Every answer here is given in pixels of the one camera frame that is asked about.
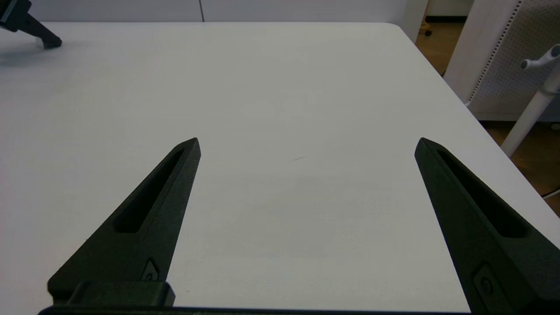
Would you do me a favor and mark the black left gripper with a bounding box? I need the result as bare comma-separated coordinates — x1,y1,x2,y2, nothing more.
0,0,63,49

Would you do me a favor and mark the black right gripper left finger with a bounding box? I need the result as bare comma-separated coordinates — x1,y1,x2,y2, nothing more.
47,137,202,302

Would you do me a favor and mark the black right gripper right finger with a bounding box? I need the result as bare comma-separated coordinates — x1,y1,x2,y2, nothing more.
414,137,560,315

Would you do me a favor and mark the white desk leg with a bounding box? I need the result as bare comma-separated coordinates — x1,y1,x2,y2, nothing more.
501,66,560,158

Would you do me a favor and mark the white pegboard panel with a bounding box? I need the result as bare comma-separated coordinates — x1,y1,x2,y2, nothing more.
444,0,560,122

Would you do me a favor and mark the white desk crank handle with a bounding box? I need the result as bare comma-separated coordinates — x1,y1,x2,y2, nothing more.
521,44,560,71

